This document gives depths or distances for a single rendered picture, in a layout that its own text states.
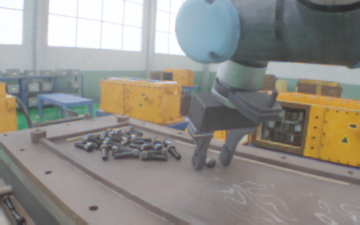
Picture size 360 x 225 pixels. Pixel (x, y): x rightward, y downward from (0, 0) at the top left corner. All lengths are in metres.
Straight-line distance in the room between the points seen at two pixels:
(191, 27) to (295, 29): 0.10
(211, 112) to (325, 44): 0.22
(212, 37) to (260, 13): 0.05
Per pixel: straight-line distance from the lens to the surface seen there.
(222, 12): 0.23
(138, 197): 0.36
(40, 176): 0.48
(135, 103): 4.00
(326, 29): 0.22
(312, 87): 8.66
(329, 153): 2.88
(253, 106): 0.34
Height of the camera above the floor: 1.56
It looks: 9 degrees down
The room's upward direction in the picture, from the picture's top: 3 degrees clockwise
